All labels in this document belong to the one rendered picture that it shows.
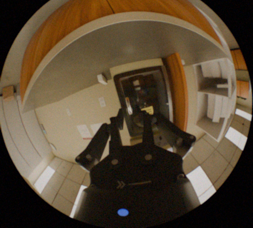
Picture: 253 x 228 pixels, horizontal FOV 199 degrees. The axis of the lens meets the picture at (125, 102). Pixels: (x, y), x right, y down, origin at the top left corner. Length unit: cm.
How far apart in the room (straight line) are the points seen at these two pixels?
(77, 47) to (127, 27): 12
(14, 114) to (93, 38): 283
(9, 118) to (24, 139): 72
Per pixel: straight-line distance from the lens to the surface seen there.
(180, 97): 49
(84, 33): 18
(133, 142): 51
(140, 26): 20
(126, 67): 42
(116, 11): 28
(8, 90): 266
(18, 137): 287
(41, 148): 300
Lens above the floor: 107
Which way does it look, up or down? 11 degrees up
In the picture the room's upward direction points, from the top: 165 degrees clockwise
